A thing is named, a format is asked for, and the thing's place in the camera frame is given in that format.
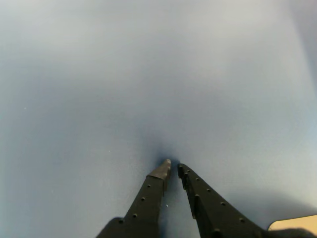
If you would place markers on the grey-blue table mat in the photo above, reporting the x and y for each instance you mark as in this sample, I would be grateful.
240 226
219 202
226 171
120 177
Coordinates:
148 74

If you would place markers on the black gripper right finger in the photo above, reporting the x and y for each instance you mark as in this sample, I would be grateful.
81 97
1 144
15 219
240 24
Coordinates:
213 213

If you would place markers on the gold metal tin container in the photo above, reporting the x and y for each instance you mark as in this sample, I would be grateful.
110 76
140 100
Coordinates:
294 221

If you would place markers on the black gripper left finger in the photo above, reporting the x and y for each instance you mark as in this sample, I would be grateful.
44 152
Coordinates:
146 205

